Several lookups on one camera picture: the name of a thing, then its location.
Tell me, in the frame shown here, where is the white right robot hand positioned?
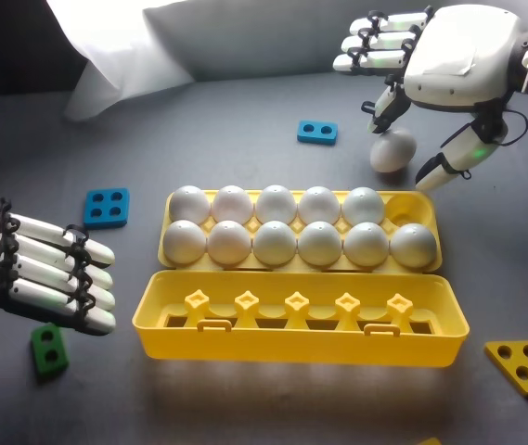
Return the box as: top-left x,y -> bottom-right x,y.
332,5 -> 524,192

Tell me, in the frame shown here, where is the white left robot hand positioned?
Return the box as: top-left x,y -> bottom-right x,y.
0,189 -> 117,418

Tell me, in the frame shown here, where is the white toy egg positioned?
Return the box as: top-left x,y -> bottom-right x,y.
389,222 -> 438,269
162,219 -> 209,266
341,186 -> 387,224
342,221 -> 391,268
254,184 -> 299,223
206,220 -> 252,266
297,185 -> 341,223
211,184 -> 253,223
169,184 -> 212,223
297,221 -> 343,267
251,220 -> 298,267
369,127 -> 418,174

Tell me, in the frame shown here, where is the yellow egg carton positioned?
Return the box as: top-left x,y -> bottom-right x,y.
132,187 -> 471,369

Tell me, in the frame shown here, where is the blue square four-hole block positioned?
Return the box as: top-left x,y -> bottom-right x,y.
83,187 -> 130,231

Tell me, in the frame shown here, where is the green two-hole block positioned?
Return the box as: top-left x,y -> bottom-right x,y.
30,323 -> 71,382

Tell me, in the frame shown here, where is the blue two-hole block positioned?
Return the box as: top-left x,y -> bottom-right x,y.
296,120 -> 339,146

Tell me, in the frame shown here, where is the white cloth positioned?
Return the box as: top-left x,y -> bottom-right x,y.
45,0 -> 431,122

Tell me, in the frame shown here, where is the grey table cloth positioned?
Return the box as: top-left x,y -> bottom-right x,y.
0,69 -> 528,445

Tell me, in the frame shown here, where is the yellow triangle three-hole block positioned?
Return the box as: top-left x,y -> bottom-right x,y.
483,339 -> 528,399

